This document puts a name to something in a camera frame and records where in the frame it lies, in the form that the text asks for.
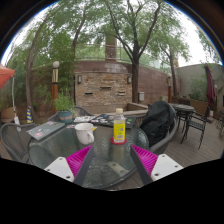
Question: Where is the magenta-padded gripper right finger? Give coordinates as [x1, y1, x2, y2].
[129, 144, 184, 186]

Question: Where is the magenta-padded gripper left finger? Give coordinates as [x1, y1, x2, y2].
[44, 144, 98, 188]

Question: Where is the clear bottle with yellow label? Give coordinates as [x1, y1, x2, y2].
[113, 107, 127, 143]

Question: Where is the white ceramic mug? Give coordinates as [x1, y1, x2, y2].
[74, 122, 95, 146]

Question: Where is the flat round red coaster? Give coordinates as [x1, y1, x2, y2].
[110, 136, 128, 146]

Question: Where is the black jacket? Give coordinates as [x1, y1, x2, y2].
[139, 100, 177, 148]

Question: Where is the white printed booklet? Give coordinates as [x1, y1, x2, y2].
[73, 115, 96, 124]

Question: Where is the grey laptop with stickers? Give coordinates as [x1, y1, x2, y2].
[26, 120, 67, 141]

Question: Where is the black laptop with stickers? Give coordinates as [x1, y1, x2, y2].
[96, 113, 138, 129]

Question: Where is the green plant in blue pot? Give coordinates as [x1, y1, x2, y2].
[53, 91, 76, 125]

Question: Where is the black metal patio chair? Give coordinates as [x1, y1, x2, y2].
[180, 106, 212, 150]

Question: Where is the round dark patio table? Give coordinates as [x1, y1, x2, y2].
[170, 103, 196, 125]

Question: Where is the blue yellow striped bollard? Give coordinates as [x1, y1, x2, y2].
[26, 105, 34, 125]

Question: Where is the tall dark-trunked tree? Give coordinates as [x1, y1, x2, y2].
[96, 0, 174, 104]

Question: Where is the wooden planter box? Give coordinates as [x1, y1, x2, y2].
[0, 106, 16, 125]

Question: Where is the small slender tree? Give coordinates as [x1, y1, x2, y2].
[153, 29, 192, 98]

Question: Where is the closed maroon patio umbrella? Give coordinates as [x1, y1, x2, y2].
[204, 63, 217, 111]

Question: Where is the leaning thin-trunked tree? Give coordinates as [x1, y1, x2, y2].
[6, 6, 78, 124]

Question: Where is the orange canopy tent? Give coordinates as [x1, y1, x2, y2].
[0, 63, 22, 126]

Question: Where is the wooden lamp post with globe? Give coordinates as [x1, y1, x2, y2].
[51, 60, 61, 113]
[166, 72, 174, 104]

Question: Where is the stone brick fountain wall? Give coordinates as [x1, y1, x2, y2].
[73, 69, 134, 108]

